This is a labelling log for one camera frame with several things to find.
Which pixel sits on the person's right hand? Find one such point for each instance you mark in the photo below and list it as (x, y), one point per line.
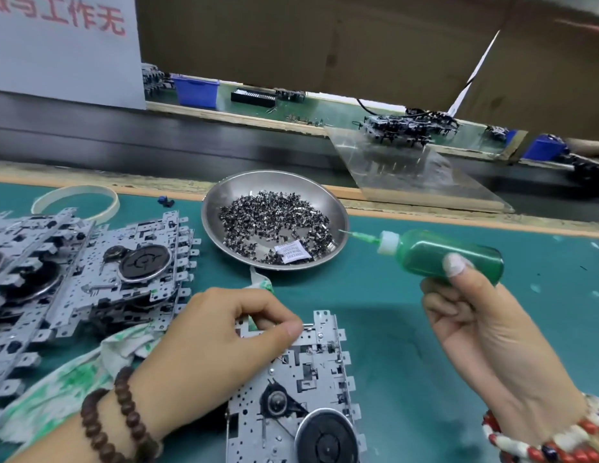
(502, 361)

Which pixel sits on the person's left hand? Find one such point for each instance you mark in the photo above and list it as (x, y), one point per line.
(213, 347)

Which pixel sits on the green glue squeeze bottle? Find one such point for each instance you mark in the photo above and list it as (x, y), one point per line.
(425, 253)

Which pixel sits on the pile of small metal parts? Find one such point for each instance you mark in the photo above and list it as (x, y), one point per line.
(270, 222)

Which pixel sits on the round metal bowl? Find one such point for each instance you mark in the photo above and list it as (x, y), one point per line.
(242, 180)

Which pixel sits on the black conveyor belt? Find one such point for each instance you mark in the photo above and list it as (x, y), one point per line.
(135, 139)

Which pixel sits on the finished mechanisms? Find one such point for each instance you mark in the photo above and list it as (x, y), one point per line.
(406, 127)

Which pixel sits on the another person's forearm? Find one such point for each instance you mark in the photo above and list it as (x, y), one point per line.
(589, 147)

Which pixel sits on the small blue cap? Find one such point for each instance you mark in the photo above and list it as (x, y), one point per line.
(165, 201)

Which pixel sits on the white green-stained cloth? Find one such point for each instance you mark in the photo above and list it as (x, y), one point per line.
(58, 381)

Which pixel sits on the clear plastic sheet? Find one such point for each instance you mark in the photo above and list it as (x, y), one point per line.
(415, 178)

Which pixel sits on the blue plastic bin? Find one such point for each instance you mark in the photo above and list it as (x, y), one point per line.
(544, 148)
(196, 93)

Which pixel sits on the black flat box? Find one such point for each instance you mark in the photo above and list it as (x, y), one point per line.
(253, 98)

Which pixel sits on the white paper sign red text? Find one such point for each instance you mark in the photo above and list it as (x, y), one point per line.
(58, 53)

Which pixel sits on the brown cardboard panel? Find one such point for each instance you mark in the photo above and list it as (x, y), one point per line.
(357, 43)

